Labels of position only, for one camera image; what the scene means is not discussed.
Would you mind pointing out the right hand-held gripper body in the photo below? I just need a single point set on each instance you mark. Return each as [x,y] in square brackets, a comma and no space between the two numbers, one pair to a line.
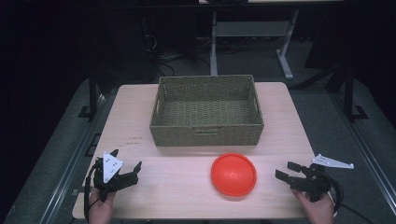
[313,183]

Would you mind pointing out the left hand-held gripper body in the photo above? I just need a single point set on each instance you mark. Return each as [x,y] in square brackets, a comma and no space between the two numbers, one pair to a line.
[109,168]

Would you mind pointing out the person's right hand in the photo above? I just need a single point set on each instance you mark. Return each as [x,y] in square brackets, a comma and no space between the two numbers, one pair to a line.
[319,213]

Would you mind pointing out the person's left hand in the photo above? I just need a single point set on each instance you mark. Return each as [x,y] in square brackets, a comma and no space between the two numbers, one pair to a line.
[100,211]

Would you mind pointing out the orange plastic bowl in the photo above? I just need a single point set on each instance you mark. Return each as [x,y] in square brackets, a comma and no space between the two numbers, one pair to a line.
[233,174]

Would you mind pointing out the black metal stand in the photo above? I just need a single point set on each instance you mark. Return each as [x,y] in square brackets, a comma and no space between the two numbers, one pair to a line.
[92,93]
[349,93]

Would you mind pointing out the green woven basket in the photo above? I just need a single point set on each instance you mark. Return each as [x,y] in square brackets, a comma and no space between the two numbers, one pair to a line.
[205,112]

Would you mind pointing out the aluminium floor rail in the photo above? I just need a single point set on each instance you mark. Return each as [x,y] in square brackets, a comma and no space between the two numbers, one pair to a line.
[367,155]
[71,161]

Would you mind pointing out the grey metal desk frame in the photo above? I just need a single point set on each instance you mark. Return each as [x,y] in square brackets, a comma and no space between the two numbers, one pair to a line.
[249,29]

